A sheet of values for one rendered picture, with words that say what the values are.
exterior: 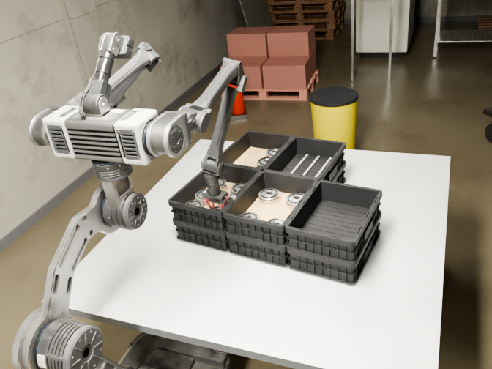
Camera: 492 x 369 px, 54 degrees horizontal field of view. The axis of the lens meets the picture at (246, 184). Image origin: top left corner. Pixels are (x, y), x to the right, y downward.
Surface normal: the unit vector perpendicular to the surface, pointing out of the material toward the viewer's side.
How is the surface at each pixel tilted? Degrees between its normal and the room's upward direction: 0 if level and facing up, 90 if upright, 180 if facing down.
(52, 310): 90
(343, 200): 90
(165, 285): 0
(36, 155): 90
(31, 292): 0
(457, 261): 0
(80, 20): 90
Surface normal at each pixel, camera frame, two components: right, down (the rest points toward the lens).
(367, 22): -0.36, 0.51
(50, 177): 0.93, 0.10
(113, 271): -0.11, -0.85
